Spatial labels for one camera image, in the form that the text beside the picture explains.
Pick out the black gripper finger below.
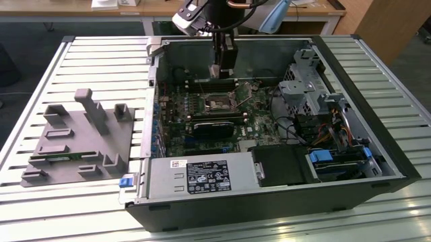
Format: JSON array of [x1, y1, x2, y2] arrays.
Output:
[[219, 35, 240, 79], [211, 32, 224, 67]]

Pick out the thin metal locking lever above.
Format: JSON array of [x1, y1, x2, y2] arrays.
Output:
[[195, 74, 205, 96]]

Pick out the metal socket cover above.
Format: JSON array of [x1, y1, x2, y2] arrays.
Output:
[[229, 81, 263, 107]]

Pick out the CPU socket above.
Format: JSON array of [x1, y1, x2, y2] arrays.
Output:
[[200, 92, 241, 113]]

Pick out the silver drive cage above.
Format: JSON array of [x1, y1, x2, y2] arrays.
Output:
[[277, 48, 341, 117]]

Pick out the green motherboard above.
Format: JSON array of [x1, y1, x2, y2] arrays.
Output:
[[155, 80, 299, 159]]

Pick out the black graphics card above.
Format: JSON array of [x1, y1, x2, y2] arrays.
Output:
[[185, 120, 236, 140]]

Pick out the wooden desk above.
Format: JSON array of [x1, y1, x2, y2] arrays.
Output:
[[0, 0, 347, 36]]

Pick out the plain white box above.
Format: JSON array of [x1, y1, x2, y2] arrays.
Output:
[[90, 0, 118, 11]]

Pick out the black plastic shroud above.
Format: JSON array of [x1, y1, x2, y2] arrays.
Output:
[[249, 144, 320, 188]]

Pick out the hard disk in blue carrier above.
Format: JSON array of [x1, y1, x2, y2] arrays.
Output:
[[307, 148, 364, 183]]

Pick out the wooden cabinet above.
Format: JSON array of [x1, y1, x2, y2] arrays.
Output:
[[332, 0, 431, 66]]

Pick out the silver power supply unit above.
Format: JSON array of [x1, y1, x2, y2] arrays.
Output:
[[145, 152, 263, 200]]

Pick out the blue case latch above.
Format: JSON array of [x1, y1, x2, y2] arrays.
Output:
[[118, 173, 136, 189]]

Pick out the grey parts rack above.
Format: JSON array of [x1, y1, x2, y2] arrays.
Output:
[[18, 88, 136, 189]]

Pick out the green RAM stick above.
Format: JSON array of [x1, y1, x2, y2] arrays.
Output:
[[29, 150, 98, 162]]

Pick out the black PC case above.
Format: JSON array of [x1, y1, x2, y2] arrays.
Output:
[[122, 34, 421, 233]]

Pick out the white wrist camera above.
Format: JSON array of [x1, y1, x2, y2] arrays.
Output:
[[171, 0, 211, 36]]

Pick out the black camera cable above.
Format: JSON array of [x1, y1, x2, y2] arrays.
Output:
[[211, 0, 272, 33]]

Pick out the silver case handle bracket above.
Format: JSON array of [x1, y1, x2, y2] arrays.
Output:
[[145, 36, 167, 58]]

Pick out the black plastic bracket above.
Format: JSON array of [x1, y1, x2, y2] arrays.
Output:
[[292, 112, 320, 146]]

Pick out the coloured wire bundle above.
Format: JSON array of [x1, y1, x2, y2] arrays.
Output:
[[311, 107, 355, 152]]

